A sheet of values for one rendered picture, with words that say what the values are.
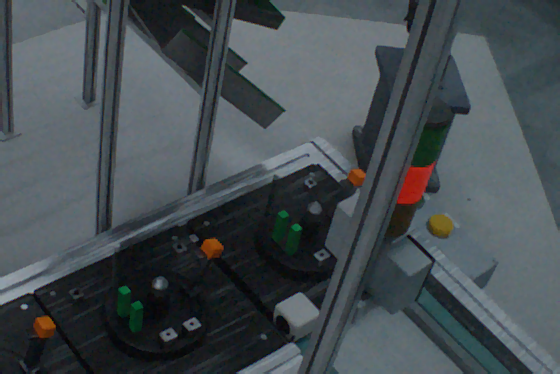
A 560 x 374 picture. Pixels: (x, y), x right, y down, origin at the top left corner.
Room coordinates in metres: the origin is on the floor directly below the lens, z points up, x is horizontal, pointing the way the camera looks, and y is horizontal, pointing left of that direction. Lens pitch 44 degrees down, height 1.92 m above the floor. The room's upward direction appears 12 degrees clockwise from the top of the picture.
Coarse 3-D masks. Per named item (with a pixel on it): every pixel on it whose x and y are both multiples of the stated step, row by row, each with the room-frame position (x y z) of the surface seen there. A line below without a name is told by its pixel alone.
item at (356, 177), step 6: (348, 174) 0.94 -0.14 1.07; (354, 174) 0.94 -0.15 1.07; (360, 174) 0.94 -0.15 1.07; (342, 180) 0.93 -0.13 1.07; (348, 180) 0.93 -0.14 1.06; (354, 180) 0.93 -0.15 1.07; (360, 180) 0.93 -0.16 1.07; (348, 186) 0.92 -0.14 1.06; (354, 186) 0.93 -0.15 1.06; (342, 192) 0.93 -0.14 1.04; (348, 192) 0.93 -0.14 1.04; (354, 192) 0.93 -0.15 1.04; (342, 198) 0.93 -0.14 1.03; (336, 204) 0.93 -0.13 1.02
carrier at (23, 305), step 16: (16, 304) 0.67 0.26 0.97; (32, 304) 0.68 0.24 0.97; (0, 320) 0.64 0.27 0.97; (16, 320) 0.65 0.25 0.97; (32, 320) 0.65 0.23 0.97; (0, 336) 0.62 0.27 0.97; (16, 336) 0.62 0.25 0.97; (0, 352) 0.58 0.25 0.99; (16, 352) 0.59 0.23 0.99; (48, 352) 0.61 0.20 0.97; (64, 352) 0.62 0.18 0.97; (0, 368) 0.54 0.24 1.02; (16, 368) 0.56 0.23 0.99; (48, 368) 0.59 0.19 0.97; (64, 368) 0.59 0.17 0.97; (80, 368) 0.60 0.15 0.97
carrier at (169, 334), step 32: (128, 256) 0.80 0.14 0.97; (160, 256) 0.81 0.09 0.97; (192, 256) 0.82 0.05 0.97; (64, 288) 0.72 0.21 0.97; (96, 288) 0.73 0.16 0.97; (128, 288) 0.73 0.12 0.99; (160, 288) 0.70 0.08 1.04; (224, 288) 0.78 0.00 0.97; (64, 320) 0.67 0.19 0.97; (96, 320) 0.68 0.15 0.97; (128, 320) 0.67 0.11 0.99; (160, 320) 0.69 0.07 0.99; (192, 320) 0.69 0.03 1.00; (224, 320) 0.72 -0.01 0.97; (256, 320) 0.73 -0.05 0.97; (96, 352) 0.63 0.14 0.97; (128, 352) 0.64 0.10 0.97; (160, 352) 0.64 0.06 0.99; (192, 352) 0.66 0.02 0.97; (224, 352) 0.67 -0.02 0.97; (256, 352) 0.68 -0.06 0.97
